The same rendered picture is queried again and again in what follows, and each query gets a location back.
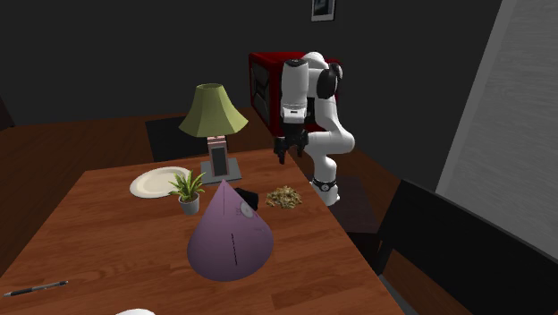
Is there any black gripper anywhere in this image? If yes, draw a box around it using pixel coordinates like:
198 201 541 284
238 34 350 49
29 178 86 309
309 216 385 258
273 123 310 166

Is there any brown crumbly pile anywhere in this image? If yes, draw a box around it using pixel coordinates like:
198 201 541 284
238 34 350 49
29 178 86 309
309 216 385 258
265 185 303 210

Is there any black object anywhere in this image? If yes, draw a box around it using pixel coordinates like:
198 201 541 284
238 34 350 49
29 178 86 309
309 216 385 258
234 186 260 214

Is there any red cabinet with dark panels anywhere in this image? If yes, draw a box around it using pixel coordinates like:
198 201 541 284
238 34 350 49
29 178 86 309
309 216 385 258
248 51 342 138

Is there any dark robot stand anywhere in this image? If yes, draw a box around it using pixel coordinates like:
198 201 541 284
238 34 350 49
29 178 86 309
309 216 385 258
305 173 385 268

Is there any table lamp with green shade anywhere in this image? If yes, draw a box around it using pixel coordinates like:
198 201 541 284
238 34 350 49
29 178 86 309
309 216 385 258
178 82 250 187

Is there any small potted green plant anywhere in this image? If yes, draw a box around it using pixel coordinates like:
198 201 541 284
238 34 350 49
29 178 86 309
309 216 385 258
168 170 207 217

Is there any purple cone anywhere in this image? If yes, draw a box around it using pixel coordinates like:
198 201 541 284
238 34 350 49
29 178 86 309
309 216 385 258
186 178 275 283

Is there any black chair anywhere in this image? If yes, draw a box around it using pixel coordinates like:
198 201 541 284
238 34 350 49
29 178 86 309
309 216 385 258
144 115 211 164

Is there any white plate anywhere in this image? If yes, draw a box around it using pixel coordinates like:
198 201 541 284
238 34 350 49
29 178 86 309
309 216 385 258
129 166 193 200

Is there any black bench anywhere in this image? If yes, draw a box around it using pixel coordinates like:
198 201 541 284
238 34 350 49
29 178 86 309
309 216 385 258
376 178 558 315

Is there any wooden table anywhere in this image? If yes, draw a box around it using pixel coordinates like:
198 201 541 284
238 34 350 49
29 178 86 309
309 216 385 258
0 147 406 315

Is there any grey door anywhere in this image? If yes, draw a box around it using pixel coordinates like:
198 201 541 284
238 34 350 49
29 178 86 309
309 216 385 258
435 0 558 260

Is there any dark pen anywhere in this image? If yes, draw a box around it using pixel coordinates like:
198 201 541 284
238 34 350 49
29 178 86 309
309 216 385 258
3 280 70 298

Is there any framed wall picture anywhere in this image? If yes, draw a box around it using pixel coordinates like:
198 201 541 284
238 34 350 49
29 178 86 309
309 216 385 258
310 0 337 22

